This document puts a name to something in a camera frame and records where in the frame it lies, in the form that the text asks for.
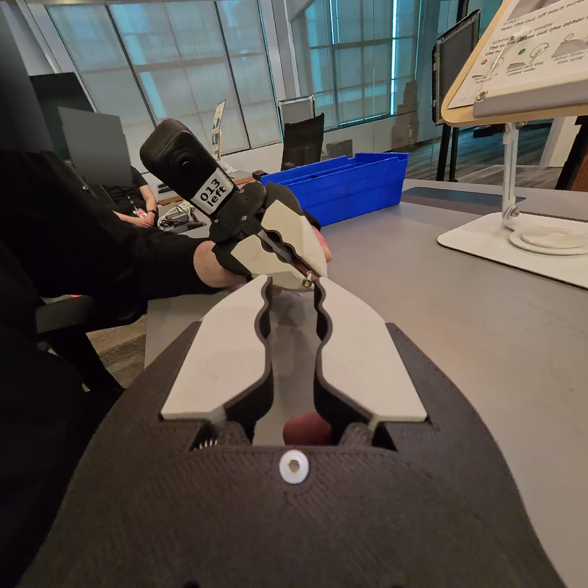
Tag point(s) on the person's dark clothing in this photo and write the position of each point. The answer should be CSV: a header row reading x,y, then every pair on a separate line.
x,y
36,436

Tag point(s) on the black framed screen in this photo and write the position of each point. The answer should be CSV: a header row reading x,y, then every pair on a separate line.
x,y
457,64

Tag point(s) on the person's left forearm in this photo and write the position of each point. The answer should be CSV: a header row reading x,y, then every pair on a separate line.
x,y
138,257

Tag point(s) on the large black television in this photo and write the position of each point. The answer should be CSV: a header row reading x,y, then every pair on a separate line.
x,y
50,96

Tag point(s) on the blue bin with black divider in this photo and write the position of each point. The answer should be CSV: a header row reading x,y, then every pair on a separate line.
x,y
340,188

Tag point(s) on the silver framed panel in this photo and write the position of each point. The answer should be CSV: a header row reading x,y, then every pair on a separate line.
x,y
296,108

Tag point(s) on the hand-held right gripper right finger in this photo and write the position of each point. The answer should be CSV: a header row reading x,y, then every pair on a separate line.
x,y
367,367

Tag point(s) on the grey desk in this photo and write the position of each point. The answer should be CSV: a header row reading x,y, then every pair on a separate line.
x,y
459,344

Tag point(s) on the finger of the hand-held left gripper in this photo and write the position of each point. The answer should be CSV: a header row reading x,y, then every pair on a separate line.
x,y
298,234
257,257

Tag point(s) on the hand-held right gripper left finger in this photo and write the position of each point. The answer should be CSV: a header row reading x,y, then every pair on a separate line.
x,y
220,363

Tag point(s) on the black handheld device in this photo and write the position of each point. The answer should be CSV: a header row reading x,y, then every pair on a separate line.
x,y
259,174

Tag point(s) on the black mesh office chair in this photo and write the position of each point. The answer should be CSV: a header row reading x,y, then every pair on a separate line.
x,y
303,142

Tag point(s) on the person's left hand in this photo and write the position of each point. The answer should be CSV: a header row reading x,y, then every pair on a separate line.
x,y
211,266

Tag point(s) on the small metal screw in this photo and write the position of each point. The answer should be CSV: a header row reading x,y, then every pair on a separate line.
x,y
310,278

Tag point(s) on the instruction board on white stand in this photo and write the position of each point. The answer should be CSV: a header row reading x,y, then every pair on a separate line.
x,y
218,128
528,59

